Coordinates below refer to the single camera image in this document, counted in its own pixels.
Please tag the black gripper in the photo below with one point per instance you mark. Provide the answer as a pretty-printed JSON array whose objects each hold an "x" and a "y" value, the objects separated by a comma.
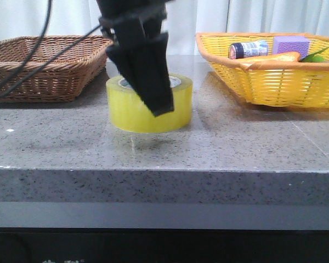
[{"x": 139, "y": 50}]

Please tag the yellow packing tape roll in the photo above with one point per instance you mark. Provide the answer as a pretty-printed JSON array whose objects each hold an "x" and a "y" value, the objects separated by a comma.
[{"x": 128, "y": 112}]

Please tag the brown wicker basket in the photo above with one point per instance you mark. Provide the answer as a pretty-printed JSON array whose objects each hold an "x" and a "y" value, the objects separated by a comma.
[{"x": 60, "y": 81}]

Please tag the small dark-capped bottle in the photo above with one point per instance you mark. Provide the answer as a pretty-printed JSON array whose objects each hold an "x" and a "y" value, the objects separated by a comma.
[{"x": 242, "y": 50}]

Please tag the white curtain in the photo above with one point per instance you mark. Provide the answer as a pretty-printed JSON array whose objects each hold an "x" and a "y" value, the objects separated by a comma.
[{"x": 184, "y": 19}]

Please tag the purple sponge block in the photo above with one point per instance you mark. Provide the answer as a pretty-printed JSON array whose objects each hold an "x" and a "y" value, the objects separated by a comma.
[{"x": 283, "y": 44}]

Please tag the yellow woven plastic basket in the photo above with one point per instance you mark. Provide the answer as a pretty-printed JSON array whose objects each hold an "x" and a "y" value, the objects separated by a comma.
[{"x": 272, "y": 83}]

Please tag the orange toy carrot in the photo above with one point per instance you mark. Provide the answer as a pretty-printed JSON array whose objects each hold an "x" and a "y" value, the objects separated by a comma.
[{"x": 283, "y": 57}]

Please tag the dark cabinet under counter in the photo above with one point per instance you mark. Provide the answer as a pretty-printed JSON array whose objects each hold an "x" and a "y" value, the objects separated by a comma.
[{"x": 149, "y": 232}]

